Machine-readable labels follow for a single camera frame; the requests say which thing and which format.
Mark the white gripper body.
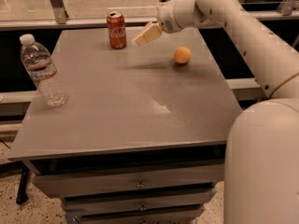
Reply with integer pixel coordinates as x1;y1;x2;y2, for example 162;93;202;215
156;0;181;34

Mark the red coke can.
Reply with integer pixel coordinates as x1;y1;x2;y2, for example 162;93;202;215
107;11;127;49

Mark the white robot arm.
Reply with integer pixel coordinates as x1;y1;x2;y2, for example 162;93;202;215
134;0;299;224

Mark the orange fruit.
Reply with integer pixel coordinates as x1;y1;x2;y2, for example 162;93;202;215
174;47;192;63

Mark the grey drawer cabinet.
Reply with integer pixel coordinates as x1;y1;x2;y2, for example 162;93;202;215
7;23;244;224

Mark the clear plastic water bottle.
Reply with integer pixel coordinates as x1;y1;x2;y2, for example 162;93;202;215
20;34;67;107

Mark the top grey drawer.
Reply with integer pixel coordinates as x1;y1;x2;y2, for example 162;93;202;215
33;164;224;198

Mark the grey drawer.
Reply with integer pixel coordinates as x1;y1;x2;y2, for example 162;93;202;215
33;164;224;198
63;189;216;216
78;204;203;224

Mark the middle grey drawer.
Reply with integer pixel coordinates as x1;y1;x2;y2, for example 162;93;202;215
63;189;216;216

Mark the bottom grey drawer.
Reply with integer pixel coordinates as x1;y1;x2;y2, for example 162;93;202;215
78;204;203;224

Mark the black stand leg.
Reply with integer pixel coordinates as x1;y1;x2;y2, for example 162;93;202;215
16;166;30;204

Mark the metal railing frame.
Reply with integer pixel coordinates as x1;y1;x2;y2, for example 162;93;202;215
0;0;299;30

